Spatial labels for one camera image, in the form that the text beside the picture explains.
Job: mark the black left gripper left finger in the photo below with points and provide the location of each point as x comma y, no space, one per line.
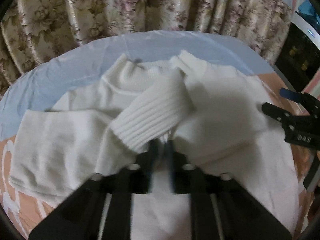
101,207

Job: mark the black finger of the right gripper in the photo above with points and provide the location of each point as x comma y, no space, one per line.
282,118
302,98

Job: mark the floral beige curtain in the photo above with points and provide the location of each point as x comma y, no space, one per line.
35,31

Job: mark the white appliance with dark window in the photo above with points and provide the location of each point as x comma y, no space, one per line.
298,60

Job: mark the blue and orange bedsheet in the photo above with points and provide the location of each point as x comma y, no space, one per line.
40,89

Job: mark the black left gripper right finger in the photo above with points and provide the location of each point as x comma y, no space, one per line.
220,208

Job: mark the white knit sweater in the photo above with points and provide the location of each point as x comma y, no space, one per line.
212,112

